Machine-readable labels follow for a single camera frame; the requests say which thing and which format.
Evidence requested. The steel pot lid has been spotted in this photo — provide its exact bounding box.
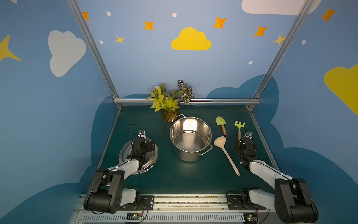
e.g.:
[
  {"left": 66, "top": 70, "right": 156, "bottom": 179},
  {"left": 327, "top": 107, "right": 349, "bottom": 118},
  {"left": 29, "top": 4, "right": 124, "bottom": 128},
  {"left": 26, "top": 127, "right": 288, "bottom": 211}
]
[{"left": 118, "top": 141, "right": 158, "bottom": 175}]

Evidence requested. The beige plastic ladle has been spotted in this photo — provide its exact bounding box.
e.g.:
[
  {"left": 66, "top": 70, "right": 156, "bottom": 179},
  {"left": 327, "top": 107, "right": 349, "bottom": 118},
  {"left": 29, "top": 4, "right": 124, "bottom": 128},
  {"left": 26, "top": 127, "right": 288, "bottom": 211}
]
[{"left": 214, "top": 136, "right": 240, "bottom": 176}]

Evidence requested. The stainless steel stock pot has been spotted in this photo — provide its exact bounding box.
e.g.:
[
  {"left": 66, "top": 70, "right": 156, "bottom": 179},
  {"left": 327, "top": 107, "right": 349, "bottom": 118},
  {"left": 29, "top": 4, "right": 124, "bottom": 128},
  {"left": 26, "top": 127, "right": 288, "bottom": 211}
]
[{"left": 169, "top": 114, "right": 213, "bottom": 162}]

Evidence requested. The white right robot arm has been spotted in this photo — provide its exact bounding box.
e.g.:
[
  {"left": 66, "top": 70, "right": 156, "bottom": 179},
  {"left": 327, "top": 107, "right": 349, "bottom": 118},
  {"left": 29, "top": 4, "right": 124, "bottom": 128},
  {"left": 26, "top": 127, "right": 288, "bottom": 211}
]
[{"left": 233, "top": 137, "right": 319, "bottom": 224}]

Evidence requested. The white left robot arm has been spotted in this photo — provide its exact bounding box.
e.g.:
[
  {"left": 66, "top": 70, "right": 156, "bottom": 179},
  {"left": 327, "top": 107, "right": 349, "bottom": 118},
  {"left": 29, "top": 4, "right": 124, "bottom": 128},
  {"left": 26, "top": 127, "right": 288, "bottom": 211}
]
[{"left": 83, "top": 137, "right": 156, "bottom": 215}]

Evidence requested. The green potted plant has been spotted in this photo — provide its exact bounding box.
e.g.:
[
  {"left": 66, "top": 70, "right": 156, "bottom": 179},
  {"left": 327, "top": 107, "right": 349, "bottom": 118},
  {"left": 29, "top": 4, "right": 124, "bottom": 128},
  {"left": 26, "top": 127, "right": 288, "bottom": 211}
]
[{"left": 146, "top": 80, "right": 194, "bottom": 123}]

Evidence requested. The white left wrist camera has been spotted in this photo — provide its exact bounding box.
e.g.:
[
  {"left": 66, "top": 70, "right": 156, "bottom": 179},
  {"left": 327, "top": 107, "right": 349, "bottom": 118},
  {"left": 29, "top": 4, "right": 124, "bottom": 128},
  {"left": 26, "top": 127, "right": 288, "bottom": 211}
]
[{"left": 138, "top": 129, "right": 146, "bottom": 138}]

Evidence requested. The green toy rake wooden handle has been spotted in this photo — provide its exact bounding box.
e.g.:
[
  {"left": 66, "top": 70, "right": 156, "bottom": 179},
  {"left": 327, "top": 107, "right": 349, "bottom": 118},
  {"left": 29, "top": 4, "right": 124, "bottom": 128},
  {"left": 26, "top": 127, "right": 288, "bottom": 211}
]
[{"left": 235, "top": 120, "right": 245, "bottom": 140}]

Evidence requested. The green toy trowel wooden handle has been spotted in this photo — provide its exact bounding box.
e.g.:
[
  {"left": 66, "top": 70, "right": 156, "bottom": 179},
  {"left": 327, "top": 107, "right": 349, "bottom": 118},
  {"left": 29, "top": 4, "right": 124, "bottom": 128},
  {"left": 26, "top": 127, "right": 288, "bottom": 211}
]
[{"left": 215, "top": 116, "right": 227, "bottom": 136}]

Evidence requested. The aluminium frame back bar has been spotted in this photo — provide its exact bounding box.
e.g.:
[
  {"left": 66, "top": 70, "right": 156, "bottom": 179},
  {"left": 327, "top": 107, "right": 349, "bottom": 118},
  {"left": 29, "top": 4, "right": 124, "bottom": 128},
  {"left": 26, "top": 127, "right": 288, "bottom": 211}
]
[{"left": 113, "top": 97, "right": 260, "bottom": 105}]

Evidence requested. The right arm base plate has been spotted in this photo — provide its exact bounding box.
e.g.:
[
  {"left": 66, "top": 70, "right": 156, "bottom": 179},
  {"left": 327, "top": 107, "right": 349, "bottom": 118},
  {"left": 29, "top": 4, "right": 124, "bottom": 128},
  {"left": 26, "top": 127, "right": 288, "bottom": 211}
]
[{"left": 226, "top": 195, "right": 266, "bottom": 211}]

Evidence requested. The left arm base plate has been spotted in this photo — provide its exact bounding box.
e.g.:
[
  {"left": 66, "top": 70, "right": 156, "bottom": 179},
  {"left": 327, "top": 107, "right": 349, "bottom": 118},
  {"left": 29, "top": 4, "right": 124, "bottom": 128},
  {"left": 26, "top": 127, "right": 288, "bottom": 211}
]
[{"left": 118, "top": 195, "right": 155, "bottom": 211}]

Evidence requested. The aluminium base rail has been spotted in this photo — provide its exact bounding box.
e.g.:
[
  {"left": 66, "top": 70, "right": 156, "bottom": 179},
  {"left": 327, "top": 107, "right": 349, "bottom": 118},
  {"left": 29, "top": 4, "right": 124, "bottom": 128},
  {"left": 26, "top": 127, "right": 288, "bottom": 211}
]
[{"left": 70, "top": 192, "right": 281, "bottom": 224}]

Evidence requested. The aluminium frame left post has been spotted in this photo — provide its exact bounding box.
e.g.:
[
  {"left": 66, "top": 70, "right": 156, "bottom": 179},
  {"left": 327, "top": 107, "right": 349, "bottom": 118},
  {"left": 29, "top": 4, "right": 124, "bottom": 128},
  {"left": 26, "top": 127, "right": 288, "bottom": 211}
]
[{"left": 67, "top": 0, "right": 119, "bottom": 99}]

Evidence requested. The aluminium frame post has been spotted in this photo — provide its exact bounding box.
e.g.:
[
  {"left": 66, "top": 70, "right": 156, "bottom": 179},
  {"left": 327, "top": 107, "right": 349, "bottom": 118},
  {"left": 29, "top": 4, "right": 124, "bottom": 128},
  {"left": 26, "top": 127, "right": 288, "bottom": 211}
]
[
  {"left": 67, "top": 0, "right": 119, "bottom": 99},
  {"left": 252, "top": 0, "right": 314, "bottom": 101}
]

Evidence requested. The aluminium frame right post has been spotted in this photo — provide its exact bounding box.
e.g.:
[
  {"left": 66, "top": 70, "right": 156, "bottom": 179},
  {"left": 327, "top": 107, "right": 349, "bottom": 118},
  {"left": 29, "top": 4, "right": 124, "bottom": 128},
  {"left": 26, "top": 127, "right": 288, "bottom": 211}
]
[{"left": 252, "top": 0, "right": 314, "bottom": 101}]

